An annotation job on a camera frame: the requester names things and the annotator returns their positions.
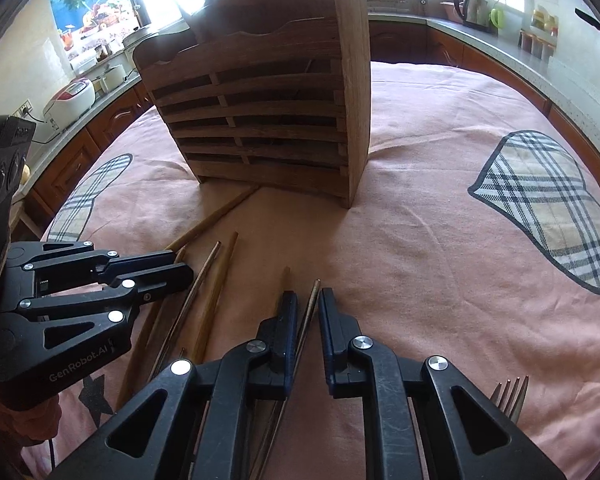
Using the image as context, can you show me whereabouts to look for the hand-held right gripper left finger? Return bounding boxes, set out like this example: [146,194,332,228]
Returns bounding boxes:
[47,290,299,480]

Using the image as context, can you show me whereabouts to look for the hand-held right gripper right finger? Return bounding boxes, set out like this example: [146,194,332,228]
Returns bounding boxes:
[317,287,568,480]

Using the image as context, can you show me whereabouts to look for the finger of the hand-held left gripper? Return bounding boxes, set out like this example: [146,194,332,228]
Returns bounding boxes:
[10,264,195,357]
[7,241,177,289]

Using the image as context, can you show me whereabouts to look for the dark brown chopstick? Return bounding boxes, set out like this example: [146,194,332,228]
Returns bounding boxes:
[250,279,322,480]

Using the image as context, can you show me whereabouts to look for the thin dark chopstick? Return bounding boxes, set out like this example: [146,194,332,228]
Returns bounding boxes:
[147,241,223,383]

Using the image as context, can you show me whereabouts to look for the wooden utensil holder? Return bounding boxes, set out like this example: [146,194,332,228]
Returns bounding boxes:
[132,0,372,209]

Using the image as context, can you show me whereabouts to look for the white and red rice cooker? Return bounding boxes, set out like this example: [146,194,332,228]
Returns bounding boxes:
[42,79,97,133]

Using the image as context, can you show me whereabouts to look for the small white cooker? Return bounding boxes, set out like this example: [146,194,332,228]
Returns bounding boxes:
[100,64,127,93]

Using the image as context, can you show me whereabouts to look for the large white steamer pot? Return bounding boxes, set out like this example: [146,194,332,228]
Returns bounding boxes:
[122,26,159,53]

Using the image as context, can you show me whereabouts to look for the metal fork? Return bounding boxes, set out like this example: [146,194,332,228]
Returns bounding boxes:
[490,376,530,423]

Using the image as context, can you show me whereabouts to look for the brown wooden base cabinets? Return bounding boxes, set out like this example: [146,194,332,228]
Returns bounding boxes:
[10,17,600,241]

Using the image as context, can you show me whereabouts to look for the grey speckled kitchen countertop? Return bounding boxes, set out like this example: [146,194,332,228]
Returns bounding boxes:
[10,7,600,196]

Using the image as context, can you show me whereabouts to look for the steel electric kettle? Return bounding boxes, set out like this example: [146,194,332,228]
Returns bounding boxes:
[452,0,483,26]

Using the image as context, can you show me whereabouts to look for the spice jar set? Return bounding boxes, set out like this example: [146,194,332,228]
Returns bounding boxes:
[519,30,556,56]

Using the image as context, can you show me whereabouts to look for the black pan handle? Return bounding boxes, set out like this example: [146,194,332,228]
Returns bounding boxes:
[575,7,600,37]

